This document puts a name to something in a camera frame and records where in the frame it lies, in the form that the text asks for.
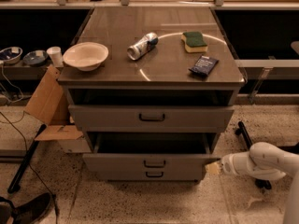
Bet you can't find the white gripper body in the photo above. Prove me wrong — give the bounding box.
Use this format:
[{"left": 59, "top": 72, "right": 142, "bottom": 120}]
[{"left": 221, "top": 151, "right": 286, "bottom": 180}]

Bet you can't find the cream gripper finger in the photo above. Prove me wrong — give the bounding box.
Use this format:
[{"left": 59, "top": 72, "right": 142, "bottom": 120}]
[{"left": 205, "top": 161, "right": 222, "bottom": 175}]

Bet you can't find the grey drawer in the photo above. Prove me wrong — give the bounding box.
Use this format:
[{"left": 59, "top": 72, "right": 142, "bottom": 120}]
[
  {"left": 83, "top": 133, "right": 218, "bottom": 173},
  {"left": 69, "top": 105, "right": 234, "bottom": 133},
  {"left": 97, "top": 171, "right": 205, "bottom": 181}
]

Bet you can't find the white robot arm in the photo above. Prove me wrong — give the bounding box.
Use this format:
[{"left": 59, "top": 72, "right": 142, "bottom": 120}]
[{"left": 205, "top": 142, "right": 299, "bottom": 224}]

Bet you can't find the grey drawer cabinet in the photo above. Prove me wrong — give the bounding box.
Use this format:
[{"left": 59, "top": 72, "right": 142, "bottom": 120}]
[{"left": 57, "top": 6, "right": 246, "bottom": 183}]

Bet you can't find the grey bottom drawer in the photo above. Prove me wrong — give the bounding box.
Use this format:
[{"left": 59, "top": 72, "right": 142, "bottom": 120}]
[{"left": 97, "top": 171, "right": 205, "bottom": 181}]

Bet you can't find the grey top drawer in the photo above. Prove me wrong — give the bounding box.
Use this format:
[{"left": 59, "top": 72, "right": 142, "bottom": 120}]
[{"left": 69, "top": 105, "right": 234, "bottom": 133}]

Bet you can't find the black right stand leg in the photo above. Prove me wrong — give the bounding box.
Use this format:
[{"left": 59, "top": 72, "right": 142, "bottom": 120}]
[{"left": 235, "top": 121, "right": 272, "bottom": 189}]

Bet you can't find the black stand leg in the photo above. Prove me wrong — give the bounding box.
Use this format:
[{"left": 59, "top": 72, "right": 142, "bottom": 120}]
[
  {"left": 7, "top": 123, "right": 48, "bottom": 194},
  {"left": 235, "top": 121, "right": 272, "bottom": 189}
]

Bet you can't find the dark blue snack packet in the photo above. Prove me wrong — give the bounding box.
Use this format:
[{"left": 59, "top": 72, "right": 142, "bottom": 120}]
[{"left": 190, "top": 55, "right": 219, "bottom": 77}]

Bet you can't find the green yellow sponge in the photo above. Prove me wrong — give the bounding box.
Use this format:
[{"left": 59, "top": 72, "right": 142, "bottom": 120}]
[{"left": 181, "top": 32, "right": 207, "bottom": 53}]

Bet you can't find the silver blue drink can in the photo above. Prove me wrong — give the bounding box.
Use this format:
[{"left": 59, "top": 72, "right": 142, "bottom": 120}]
[{"left": 127, "top": 33, "right": 159, "bottom": 61}]

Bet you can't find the brown cardboard box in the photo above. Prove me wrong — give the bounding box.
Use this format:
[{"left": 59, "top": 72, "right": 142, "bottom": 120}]
[{"left": 24, "top": 65, "right": 83, "bottom": 141}]

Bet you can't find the white paper cup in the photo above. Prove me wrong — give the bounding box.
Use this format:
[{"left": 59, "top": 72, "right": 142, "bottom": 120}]
[{"left": 47, "top": 47, "right": 63, "bottom": 67}]

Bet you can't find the black left stand leg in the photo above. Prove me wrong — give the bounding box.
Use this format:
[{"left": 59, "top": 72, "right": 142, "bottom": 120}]
[{"left": 7, "top": 123, "right": 48, "bottom": 194}]

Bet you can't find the blue bowl with label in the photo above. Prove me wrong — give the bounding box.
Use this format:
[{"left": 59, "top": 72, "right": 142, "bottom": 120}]
[{"left": 23, "top": 50, "right": 48, "bottom": 67}]

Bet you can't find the white blue bowl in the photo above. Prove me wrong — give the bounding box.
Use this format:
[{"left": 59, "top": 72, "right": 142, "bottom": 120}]
[{"left": 0, "top": 47, "right": 22, "bottom": 64}]

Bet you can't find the black floor cable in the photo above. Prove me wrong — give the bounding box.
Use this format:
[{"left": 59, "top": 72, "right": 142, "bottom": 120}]
[{"left": 0, "top": 110, "right": 60, "bottom": 224}]

